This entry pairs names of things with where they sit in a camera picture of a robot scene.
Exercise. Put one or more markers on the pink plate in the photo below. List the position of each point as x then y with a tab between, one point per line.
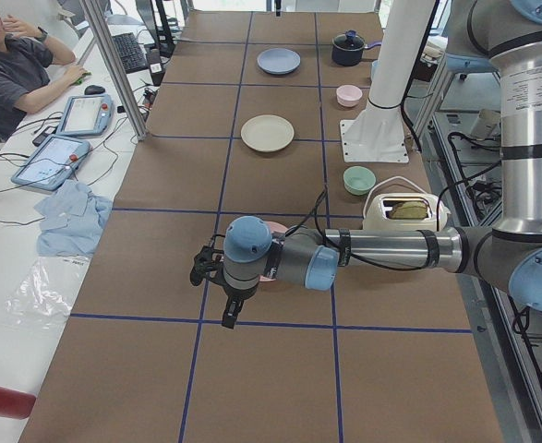
275	227

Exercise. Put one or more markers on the blue plate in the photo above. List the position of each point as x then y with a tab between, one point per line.
278	61

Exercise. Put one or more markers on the cream toaster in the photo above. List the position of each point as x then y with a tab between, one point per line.
377	207

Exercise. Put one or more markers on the cream plate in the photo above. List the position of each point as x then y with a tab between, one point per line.
267	133

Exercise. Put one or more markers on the green bowl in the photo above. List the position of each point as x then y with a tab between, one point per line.
358	180

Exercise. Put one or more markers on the light blue shirt cloth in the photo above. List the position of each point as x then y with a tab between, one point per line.
73	221

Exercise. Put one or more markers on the clear plastic bag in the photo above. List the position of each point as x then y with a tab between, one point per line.
45	297

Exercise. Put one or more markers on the toast slice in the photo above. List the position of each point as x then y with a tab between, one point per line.
409	210

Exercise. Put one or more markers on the lower teach pendant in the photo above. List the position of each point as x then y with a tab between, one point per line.
54	161

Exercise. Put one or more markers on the teach pendant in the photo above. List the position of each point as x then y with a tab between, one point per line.
54	161
86	115

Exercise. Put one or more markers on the upper teach pendant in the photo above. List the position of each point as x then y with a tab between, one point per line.
86	115

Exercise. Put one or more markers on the pink bowl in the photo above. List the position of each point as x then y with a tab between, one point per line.
348	95

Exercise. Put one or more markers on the red fire extinguisher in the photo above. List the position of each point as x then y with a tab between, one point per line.
15	404

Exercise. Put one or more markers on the black computer mouse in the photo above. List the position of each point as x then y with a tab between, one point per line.
94	90

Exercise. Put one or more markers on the black keyboard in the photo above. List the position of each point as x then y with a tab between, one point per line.
130	53

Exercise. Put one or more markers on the dark blue lidded pot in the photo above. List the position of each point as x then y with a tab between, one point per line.
348	48

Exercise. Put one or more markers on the seated person grey shirt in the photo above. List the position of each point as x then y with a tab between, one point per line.
35	70

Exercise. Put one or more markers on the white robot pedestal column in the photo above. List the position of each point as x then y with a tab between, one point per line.
377	134

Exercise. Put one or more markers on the aluminium frame post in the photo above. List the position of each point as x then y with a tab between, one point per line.
102	35

